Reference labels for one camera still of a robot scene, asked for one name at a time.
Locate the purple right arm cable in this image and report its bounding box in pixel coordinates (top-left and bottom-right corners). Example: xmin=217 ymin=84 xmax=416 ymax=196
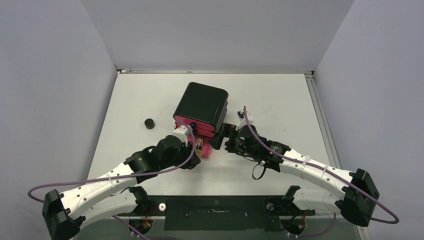
xmin=242 ymin=105 xmax=400 ymax=239

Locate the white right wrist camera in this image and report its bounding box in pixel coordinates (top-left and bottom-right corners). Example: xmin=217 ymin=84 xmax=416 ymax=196
xmin=236 ymin=111 xmax=254 ymax=131

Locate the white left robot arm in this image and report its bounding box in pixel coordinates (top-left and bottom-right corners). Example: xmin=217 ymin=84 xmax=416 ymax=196
xmin=42 ymin=135 xmax=201 ymax=240

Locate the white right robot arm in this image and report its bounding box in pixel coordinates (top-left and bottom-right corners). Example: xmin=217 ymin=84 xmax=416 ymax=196
xmin=208 ymin=123 xmax=380 ymax=227

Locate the small black round jar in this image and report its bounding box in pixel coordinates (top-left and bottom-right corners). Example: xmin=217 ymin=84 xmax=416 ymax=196
xmin=144 ymin=118 xmax=156 ymax=130

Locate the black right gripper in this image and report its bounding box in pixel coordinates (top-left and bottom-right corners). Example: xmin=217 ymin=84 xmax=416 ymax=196
xmin=208 ymin=122 xmax=258 ymax=158

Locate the tan foundation tube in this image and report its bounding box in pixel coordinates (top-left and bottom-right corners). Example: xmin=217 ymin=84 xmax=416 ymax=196
xmin=195 ymin=137 xmax=204 ymax=158

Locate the pink drawer with black knob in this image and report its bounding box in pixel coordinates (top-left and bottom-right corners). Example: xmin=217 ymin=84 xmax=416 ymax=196
xmin=173 ymin=115 xmax=215 ymax=132

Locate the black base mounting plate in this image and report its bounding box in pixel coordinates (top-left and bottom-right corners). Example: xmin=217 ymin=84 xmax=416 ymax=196
xmin=126 ymin=195 xmax=316 ymax=231

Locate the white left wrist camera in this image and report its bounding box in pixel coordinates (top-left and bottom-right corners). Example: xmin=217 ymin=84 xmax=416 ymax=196
xmin=172 ymin=125 xmax=192 ymax=145

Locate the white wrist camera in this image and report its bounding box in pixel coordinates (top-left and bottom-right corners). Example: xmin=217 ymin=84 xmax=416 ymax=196
xmin=172 ymin=125 xmax=192 ymax=145
xmin=236 ymin=111 xmax=254 ymax=131

